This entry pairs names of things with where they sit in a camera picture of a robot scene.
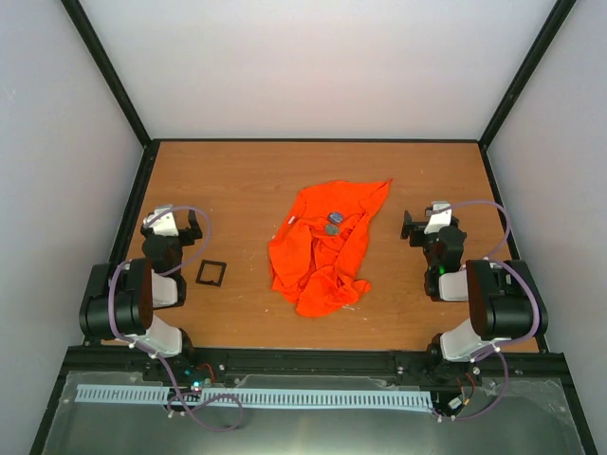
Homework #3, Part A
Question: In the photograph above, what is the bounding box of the orange garment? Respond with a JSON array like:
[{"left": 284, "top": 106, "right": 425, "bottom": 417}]
[{"left": 268, "top": 179, "right": 392, "bottom": 318}]

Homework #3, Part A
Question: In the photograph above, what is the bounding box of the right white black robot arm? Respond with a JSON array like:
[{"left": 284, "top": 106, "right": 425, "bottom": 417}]
[{"left": 400, "top": 203, "right": 548, "bottom": 363}]

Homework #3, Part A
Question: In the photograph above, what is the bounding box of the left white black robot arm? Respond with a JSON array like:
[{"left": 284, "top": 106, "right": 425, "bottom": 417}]
[{"left": 79, "top": 205, "right": 208, "bottom": 382}]

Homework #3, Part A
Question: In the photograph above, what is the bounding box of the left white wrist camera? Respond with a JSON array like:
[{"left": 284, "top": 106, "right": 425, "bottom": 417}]
[{"left": 140, "top": 205, "right": 178, "bottom": 237}]

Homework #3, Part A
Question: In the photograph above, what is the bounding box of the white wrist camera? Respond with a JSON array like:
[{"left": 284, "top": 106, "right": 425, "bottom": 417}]
[
  {"left": 140, "top": 205, "right": 178, "bottom": 237},
  {"left": 424, "top": 201, "right": 451, "bottom": 235}
]

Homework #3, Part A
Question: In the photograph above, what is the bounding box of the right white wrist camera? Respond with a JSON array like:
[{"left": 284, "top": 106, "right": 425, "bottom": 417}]
[{"left": 424, "top": 201, "right": 451, "bottom": 235}]

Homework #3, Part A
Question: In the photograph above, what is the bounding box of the black square frame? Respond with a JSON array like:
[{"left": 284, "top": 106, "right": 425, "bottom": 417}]
[{"left": 195, "top": 260, "right": 227, "bottom": 287}]

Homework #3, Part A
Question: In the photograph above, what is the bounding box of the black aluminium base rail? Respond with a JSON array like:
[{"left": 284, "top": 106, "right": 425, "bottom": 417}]
[{"left": 65, "top": 345, "right": 568, "bottom": 386}]

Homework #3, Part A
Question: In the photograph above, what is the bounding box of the light blue slotted cable duct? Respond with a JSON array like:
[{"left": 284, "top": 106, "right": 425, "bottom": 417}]
[{"left": 74, "top": 384, "right": 432, "bottom": 412}]

